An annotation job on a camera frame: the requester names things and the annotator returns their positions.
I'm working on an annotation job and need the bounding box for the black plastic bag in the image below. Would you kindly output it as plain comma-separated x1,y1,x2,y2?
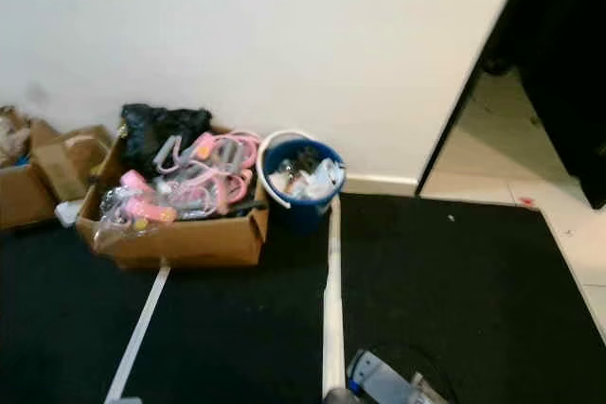
120,103,215,180

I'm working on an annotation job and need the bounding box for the small white packet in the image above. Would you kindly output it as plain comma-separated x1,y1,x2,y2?
54,200,85,228

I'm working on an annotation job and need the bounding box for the pink plastic parts bundle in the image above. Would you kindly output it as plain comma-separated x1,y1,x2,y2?
117,131,262,231

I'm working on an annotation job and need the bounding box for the white rubbish in bucket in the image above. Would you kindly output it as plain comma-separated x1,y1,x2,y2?
269,154,343,202

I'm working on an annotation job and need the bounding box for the large black carpet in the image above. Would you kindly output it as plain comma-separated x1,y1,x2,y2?
0,190,606,404

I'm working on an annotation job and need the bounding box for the blue rubbish bucket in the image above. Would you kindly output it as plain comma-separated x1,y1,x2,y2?
257,129,348,236

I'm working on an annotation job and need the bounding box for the small open cardboard box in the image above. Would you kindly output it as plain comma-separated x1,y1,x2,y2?
0,105,116,233

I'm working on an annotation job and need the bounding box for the slanted white tape strip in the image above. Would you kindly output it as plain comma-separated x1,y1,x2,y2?
103,261,172,404

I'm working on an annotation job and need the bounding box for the dark open door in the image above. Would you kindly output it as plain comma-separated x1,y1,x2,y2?
477,0,606,212

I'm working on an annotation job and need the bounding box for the straight white tape strip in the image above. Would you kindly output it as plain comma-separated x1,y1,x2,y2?
321,197,346,397

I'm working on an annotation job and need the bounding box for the large cardboard box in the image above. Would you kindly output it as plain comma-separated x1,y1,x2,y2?
75,128,272,271

